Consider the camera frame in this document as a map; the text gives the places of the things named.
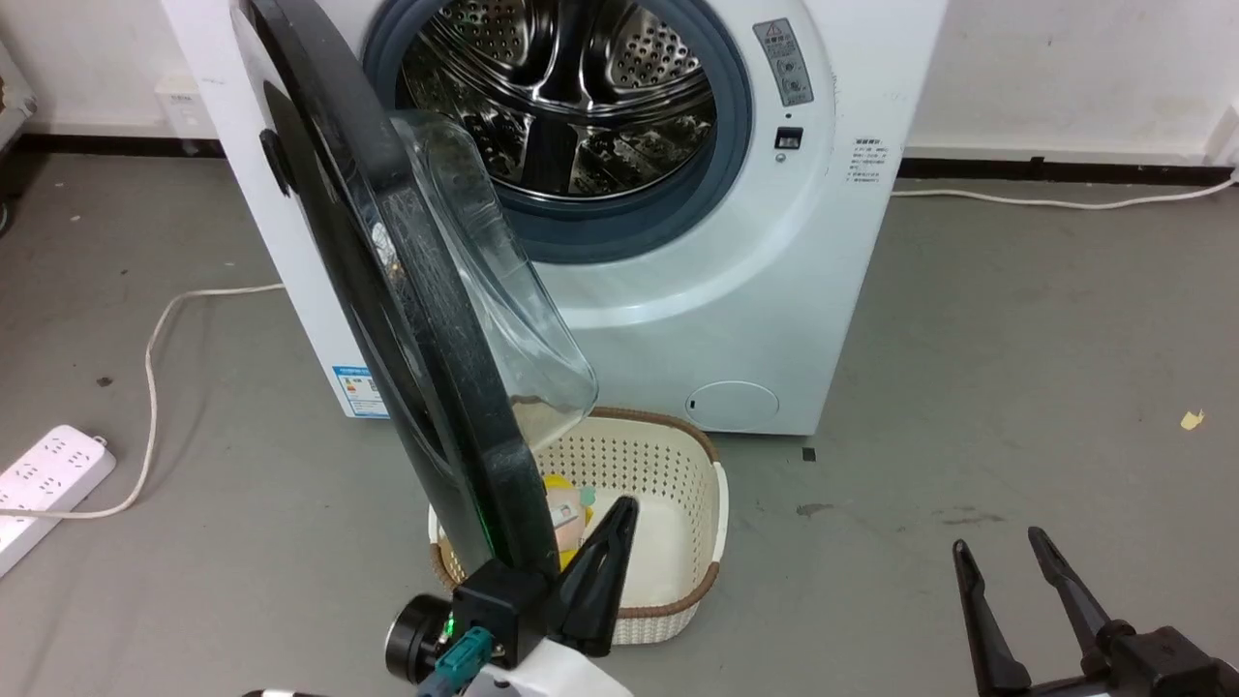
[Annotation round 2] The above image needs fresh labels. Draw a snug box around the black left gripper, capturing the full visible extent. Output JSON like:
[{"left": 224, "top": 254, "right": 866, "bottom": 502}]
[{"left": 451, "top": 496, "right": 641, "bottom": 670}]

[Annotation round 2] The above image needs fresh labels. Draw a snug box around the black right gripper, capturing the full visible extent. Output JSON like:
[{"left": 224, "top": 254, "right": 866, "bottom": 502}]
[{"left": 952, "top": 527, "right": 1239, "bottom": 697}]

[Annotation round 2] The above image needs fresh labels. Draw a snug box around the black round glass washer door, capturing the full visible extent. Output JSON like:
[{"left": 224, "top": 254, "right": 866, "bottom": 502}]
[{"left": 230, "top": 0, "right": 599, "bottom": 584}]

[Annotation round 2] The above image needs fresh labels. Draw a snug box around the white front-load washing machine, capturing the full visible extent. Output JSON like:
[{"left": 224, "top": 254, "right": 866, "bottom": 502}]
[{"left": 160, "top": 0, "right": 950, "bottom": 437}]

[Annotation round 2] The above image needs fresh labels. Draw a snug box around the yellow toy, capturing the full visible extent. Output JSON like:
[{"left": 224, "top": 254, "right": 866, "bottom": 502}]
[{"left": 540, "top": 473, "right": 597, "bottom": 572}]

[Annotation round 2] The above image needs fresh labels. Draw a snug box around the cream perforated laundry basket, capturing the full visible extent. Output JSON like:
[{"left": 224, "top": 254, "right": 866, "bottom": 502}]
[{"left": 429, "top": 407, "right": 729, "bottom": 647}]

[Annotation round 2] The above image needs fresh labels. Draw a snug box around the blue energy label sticker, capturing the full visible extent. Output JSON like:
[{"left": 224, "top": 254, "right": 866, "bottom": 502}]
[{"left": 332, "top": 365, "right": 390, "bottom": 419}]

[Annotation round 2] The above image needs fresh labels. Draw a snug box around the grey warning sticker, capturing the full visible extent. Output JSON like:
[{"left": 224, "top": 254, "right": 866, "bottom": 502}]
[{"left": 753, "top": 17, "right": 815, "bottom": 108}]

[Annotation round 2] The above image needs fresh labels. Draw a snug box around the white power strip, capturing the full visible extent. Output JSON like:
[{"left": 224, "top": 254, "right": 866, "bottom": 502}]
[{"left": 0, "top": 424, "right": 117, "bottom": 579}]

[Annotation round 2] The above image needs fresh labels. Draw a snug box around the white furniture edge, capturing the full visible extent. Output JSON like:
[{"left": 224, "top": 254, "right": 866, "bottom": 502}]
[{"left": 0, "top": 39, "right": 40, "bottom": 151}]

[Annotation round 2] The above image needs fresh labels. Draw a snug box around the teal cable connector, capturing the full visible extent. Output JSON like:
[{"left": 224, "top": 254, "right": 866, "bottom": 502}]
[{"left": 416, "top": 626, "right": 496, "bottom": 697}]

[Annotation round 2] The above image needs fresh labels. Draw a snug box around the white cable along wall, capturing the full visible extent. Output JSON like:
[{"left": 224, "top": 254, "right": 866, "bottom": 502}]
[{"left": 891, "top": 172, "right": 1239, "bottom": 211}]

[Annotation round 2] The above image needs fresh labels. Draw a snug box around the white power strip cable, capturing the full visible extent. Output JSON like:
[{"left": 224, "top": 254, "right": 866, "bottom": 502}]
[{"left": 0, "top": 283, "right": 287, "bottom": 521}]

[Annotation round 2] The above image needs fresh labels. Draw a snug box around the white wall socket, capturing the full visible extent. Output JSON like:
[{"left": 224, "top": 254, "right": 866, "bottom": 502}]
[{"left": 154, "top": 76, "right": 220, "bottom": 142}]

